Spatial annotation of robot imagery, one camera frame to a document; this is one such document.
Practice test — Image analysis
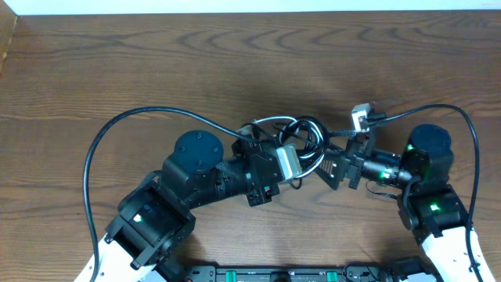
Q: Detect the white cable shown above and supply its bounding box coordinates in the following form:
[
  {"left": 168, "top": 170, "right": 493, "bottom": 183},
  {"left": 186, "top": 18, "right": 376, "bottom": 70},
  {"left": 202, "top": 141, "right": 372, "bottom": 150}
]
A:
[{"left": 236, "top": 115, "right": 326, "bottom": 181}]

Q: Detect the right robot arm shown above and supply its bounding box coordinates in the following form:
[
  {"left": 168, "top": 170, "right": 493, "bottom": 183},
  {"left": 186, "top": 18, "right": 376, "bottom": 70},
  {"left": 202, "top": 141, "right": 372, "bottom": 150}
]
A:
[{"left": 315, "top": 124, "right": 495, "bottom": 281}]

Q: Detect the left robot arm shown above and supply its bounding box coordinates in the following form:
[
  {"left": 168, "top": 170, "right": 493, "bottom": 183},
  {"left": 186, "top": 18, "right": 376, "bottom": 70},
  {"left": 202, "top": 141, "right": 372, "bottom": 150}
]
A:
[{"left": 77, "top": 130, "right": 296, "bottom": 281}]

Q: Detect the cardboard panel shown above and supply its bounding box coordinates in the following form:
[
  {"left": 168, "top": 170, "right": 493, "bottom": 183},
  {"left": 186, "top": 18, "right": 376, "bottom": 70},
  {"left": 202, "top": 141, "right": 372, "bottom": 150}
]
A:
[{"left": 0, "top": 0, "right": 18, "bottom": 71}]

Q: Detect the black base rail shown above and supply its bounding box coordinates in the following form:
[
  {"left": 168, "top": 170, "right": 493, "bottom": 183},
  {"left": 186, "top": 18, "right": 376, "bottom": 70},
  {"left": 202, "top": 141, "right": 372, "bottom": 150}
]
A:
[{"left": 178, "top": 263, "right": 440, "bottom": 282}]

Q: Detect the left camera cable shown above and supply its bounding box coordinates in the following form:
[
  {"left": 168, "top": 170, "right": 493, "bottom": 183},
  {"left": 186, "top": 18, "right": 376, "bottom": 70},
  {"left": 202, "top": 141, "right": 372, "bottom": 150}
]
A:
[{"left": 82, "top": 106, "right": 259, "bottom": 282}]

